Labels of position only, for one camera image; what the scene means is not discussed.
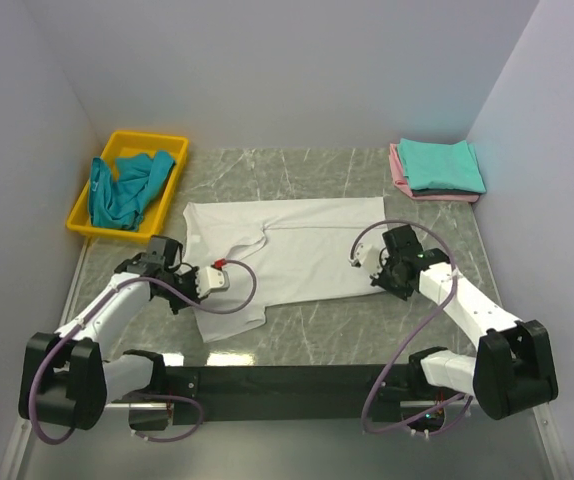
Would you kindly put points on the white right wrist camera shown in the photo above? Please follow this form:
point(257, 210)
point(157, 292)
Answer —
point(366, 257)

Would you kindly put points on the turquoise folded t shirt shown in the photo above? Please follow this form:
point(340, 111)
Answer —
point(433, 166)

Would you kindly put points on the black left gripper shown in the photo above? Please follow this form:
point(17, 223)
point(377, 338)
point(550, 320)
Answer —
point(191, 274)

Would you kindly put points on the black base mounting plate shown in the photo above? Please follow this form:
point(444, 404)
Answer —
point(265, 393)

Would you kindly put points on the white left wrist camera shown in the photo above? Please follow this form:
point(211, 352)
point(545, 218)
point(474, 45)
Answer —
point(211, 279)

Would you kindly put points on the pink folded t shirt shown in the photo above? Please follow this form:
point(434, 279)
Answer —
point(400, 182)

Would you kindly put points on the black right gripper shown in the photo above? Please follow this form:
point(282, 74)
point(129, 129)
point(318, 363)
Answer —
point(381, 281)

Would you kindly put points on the aluminium rail frame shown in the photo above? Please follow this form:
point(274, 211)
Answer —
point(17, 448)

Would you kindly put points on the teal crumpled t shirt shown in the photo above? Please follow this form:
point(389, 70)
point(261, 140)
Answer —
point(120, 203)

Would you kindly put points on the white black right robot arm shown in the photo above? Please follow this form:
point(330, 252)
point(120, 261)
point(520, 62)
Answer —
point(512, 369)

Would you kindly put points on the white t shirt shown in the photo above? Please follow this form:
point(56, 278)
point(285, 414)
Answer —
point(296, 251)

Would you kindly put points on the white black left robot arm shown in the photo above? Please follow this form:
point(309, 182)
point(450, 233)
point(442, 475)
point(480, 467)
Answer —
point(67, 378)

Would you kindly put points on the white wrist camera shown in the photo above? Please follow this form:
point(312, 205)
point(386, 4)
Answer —
point(366, 257)
point(211, 279)

